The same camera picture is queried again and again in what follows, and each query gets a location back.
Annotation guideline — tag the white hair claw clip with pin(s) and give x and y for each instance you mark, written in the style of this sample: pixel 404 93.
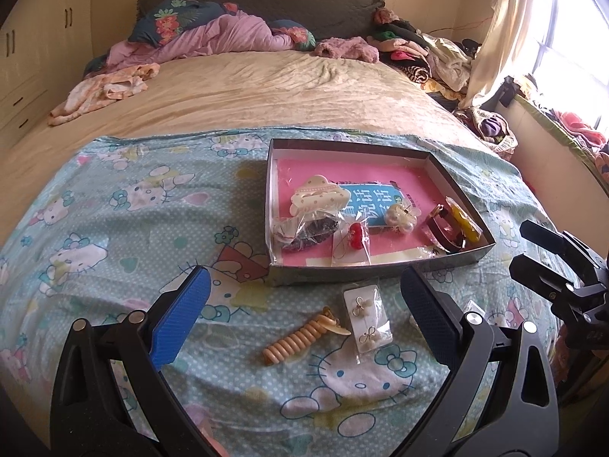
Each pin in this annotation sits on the white hair claw clip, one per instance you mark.
pixel 316 195

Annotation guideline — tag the yellow bangle bag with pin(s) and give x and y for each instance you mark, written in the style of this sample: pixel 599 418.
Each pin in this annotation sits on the yellow bangle bag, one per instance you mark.
pixel 465 221

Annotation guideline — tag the cartoon cat printed blanket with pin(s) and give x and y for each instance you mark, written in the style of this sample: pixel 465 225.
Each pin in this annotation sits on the cartoon cat printed blanket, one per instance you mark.
pixel 119 247

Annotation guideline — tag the pink duvet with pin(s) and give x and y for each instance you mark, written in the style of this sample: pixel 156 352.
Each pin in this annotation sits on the pink duvet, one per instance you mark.
pixel 228 35

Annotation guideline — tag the dark hair accessory bag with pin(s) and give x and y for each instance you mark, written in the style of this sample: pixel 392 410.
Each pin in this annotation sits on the dark hair accessory bag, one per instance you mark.
pixel 309 235

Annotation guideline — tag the grey padded headboard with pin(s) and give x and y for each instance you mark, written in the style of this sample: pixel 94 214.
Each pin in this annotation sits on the grey padded headboard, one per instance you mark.
pixel 304 7

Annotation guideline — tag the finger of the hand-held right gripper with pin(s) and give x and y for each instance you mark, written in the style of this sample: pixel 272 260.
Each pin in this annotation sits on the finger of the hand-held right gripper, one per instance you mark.
pixel 542 235
pixel 533 269

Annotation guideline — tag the pink clothes on windowsill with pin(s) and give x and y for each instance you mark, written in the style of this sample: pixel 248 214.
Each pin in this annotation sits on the pink clothes on windowsill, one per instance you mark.
pixel 583 131

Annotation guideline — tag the cream curtain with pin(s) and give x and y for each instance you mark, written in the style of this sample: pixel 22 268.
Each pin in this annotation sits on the cream curtain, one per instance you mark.
pixel 509 24

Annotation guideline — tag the fuzzy pink garment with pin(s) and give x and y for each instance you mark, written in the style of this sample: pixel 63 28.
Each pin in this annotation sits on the fuzzy pink garment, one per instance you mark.
pixel 347 49

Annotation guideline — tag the woven basket with clothes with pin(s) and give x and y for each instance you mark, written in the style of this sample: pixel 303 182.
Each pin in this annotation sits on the woven basket with clothes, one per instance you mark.
pixel 492 128

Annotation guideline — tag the shallow grey cardboard box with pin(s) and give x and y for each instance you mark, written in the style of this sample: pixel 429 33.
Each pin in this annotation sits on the shallow grey cardboard box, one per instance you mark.
pixel 333 276

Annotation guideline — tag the window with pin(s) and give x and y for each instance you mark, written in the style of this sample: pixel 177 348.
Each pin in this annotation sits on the window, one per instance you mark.
pixel 578 24

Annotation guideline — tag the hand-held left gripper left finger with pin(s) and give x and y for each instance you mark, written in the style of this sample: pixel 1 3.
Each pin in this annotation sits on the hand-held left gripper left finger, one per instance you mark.
pixel 181 314

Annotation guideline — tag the green edged windowsill cover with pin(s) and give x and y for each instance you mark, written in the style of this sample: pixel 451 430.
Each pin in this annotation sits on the green edged windowsill cover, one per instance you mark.
pixel 547 126

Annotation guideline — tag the beige bedspread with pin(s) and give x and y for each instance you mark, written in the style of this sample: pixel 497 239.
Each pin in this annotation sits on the beige bedspread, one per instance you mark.
pixel 238 90

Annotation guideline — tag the dark floral pillow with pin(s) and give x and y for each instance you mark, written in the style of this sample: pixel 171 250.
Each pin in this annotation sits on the dark floral pillow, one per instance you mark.
pixel 166 21

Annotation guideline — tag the pile of mixed clothes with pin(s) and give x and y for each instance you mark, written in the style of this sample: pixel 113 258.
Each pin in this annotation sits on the pile of mixed clothes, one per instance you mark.
pixel 428 52

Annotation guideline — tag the cream wardrobe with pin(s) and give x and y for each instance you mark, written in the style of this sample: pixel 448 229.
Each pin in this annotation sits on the cream wardrobe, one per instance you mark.
pixel 28 71

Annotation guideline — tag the pearl flower hair clip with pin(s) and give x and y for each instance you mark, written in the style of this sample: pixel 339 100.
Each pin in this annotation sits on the pearl flower hair clip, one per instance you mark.
pixel 402 219

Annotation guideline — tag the bow earrings card packet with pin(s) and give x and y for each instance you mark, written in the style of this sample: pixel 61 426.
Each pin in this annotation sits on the bow earrings card packet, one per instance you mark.
pixel 368 319

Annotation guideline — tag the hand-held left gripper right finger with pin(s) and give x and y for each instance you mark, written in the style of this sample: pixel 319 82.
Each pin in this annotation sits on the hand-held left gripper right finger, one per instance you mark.
pixel 428 309

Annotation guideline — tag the pale pink patterned pajamas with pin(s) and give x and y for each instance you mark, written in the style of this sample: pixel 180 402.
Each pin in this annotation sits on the pale pink patterned pajamas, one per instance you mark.
pixel 104 90

